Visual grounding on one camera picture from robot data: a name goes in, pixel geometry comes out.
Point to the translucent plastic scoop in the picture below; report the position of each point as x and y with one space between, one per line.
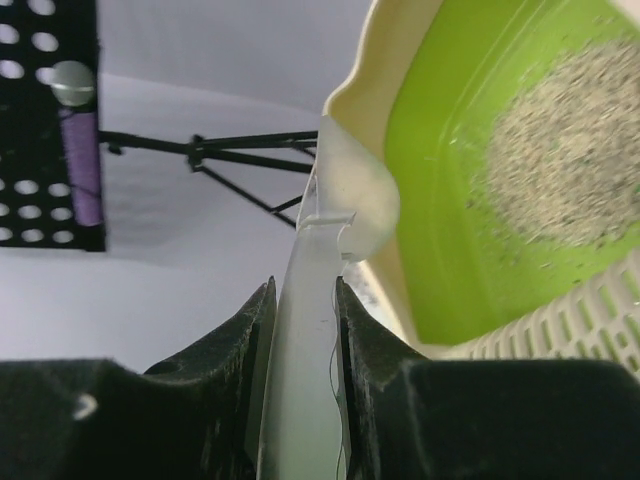
349 210

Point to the microphone with purple handle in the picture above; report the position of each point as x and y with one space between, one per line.
74 86

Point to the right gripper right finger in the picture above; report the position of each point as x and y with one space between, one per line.
411 417

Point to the cat litter pile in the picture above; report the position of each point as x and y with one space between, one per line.
562 160

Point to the black music stand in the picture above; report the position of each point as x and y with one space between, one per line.
51 139

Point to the green beige litter box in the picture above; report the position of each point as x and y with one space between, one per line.
430 79

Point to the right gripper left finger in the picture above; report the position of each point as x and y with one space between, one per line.
193 415

